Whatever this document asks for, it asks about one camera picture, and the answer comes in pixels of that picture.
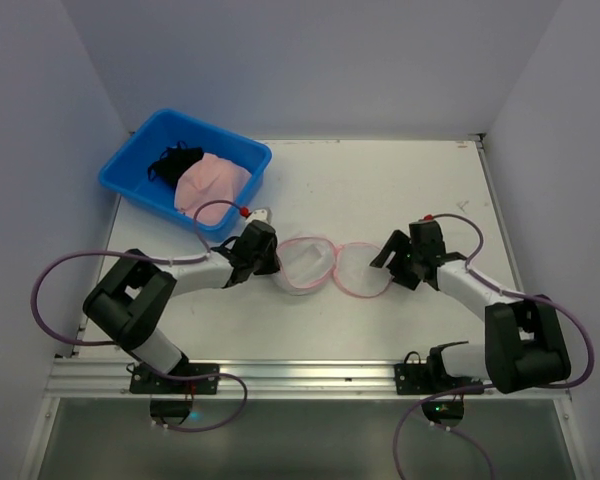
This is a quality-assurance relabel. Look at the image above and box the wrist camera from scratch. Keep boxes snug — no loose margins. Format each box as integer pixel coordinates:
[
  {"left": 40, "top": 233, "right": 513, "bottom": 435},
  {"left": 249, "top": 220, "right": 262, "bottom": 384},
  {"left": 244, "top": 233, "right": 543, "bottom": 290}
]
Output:
[
  {"left": 239, "top": 206, "right": 272, "bottom": 225},
  {"left": 418, "top": 214, "right": 435, "bottom": 223}
]

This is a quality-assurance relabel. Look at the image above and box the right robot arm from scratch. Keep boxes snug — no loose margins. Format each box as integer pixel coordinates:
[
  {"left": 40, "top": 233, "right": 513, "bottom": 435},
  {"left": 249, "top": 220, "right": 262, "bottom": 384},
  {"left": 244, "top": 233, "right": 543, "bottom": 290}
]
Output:
[{"left": 370, "top": 218, "right": 571, "bottom": 394}]

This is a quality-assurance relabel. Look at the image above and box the white mesh laundry bag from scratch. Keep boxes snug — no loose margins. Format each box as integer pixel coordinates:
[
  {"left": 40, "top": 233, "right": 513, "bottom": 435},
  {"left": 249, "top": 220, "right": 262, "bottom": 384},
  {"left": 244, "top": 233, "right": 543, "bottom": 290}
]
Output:
[{"left": 272, "top": 236, "right": 391, "bottom": 299}]

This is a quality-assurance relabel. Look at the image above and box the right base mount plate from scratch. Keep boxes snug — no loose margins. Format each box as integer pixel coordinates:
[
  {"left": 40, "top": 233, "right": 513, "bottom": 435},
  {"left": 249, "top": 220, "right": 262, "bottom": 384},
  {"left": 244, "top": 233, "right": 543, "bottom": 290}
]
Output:
[{"left": 393, "top": 351, "right": 432, "bottom": 396}]

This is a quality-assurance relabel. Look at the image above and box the aluminium rail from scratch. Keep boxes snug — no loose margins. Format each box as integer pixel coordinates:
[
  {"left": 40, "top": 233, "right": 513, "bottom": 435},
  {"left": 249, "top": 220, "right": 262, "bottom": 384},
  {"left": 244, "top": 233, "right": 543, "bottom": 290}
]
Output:
[{"left": 44, "top": 357, "right": 569, "bottom": 401}]

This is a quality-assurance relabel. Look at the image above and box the black bra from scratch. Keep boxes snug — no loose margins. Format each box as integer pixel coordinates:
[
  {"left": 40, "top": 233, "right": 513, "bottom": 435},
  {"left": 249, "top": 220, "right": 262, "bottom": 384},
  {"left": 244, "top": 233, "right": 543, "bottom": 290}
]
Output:
[{"left": 147, "top": 141, "right": 204, "bottom": 190}]

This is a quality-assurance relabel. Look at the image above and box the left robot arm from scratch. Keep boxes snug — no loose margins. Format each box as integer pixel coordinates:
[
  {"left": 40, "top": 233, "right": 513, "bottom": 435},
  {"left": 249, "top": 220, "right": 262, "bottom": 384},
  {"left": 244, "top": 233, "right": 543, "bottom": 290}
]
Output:
[{"left": 83, "top": 220, "right": 280, "bottom": 380}]

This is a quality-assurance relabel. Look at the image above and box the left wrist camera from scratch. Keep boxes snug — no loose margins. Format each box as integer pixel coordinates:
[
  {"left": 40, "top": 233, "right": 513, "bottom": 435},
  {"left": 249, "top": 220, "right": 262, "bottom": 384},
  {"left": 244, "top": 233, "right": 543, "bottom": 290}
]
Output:
[{"left": 239, "top": 206, "right": 272, "bottom": 225}]

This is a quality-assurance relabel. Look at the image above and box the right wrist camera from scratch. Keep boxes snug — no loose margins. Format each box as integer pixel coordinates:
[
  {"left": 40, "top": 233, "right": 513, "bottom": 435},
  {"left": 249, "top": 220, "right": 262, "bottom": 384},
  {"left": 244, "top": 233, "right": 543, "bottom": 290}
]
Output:
[{"left": 418, "top": 214, "right": 435, "bottom": 223}]

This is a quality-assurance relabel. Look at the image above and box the pink bra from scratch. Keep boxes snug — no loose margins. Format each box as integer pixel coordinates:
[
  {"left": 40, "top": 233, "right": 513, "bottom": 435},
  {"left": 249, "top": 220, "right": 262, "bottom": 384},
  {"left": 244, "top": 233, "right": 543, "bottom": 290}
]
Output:
[{"left": 174, "top": 153, "right": 251, "bottom": 218}]

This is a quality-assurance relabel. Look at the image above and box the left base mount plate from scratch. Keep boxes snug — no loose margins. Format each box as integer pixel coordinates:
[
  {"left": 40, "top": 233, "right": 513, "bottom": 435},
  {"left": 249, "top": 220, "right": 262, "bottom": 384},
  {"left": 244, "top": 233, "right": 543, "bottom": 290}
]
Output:
[{"left": 129, "top": 362, "right": 220, "bottom": 395}]

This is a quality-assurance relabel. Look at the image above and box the blue plastic bin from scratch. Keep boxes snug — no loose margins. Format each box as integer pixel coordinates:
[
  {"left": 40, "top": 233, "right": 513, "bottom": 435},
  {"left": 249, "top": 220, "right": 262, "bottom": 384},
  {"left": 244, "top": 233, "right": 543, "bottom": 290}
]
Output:
[{"left": 99, "top": 109, "right": 272, "bottom": 242}]

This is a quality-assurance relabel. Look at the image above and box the base mount plate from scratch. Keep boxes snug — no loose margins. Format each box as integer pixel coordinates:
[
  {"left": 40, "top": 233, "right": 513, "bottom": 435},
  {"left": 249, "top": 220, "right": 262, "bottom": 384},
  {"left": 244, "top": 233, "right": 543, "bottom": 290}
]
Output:
[
  {"left": 393, "top": 351, "right": 432, "bottom": 396},
  {"left": 129, "top": 362, "right": 220, "bottom": 395}
]

